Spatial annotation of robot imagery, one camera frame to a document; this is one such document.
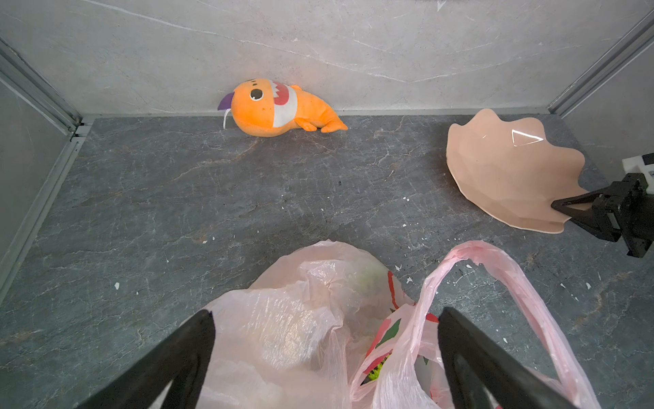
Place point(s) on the pink shell-shaped plate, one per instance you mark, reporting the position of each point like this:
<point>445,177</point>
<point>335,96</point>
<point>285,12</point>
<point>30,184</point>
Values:
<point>512,172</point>

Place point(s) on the pink plastic bag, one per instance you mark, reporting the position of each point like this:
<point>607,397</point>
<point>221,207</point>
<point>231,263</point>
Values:
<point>329,326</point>

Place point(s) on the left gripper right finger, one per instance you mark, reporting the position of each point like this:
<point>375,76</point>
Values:
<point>477,369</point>

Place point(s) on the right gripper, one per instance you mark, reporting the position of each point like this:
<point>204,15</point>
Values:
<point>623,210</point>

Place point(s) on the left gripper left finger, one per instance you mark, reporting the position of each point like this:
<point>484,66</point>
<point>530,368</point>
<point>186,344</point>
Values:
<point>178,364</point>

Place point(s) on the orange fish plush toy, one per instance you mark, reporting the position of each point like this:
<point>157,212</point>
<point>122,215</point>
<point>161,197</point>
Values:
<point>266,108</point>

